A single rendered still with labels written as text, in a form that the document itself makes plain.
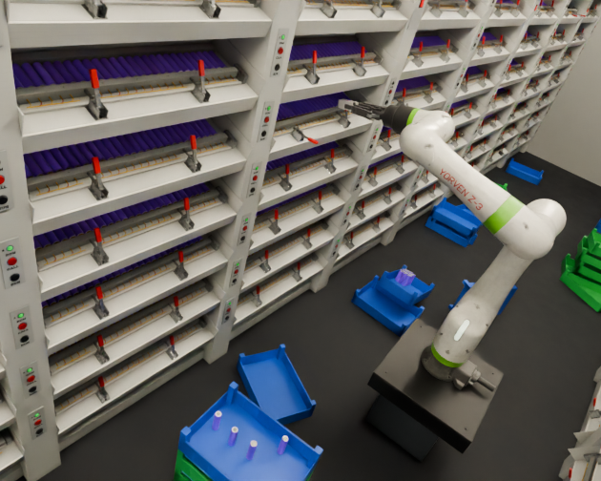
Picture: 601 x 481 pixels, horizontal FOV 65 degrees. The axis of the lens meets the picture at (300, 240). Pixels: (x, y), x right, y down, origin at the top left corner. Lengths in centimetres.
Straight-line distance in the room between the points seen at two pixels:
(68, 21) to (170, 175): 45
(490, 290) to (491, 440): 73
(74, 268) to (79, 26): 56
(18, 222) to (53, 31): 37
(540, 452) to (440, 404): 72
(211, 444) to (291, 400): 67
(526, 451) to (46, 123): 204
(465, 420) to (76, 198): 132
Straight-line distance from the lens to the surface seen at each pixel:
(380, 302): 251
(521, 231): 143
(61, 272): 124
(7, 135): 98
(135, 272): 146
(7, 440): 162
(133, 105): 112
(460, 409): 174
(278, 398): 195
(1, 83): 94
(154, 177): 123
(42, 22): 94
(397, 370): 173
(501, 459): 220
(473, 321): 166
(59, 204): 112
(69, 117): 104
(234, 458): 134
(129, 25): 102
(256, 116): 135
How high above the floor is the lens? 157
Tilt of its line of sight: 35 degrees down
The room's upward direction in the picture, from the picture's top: 16 degrees clockwise
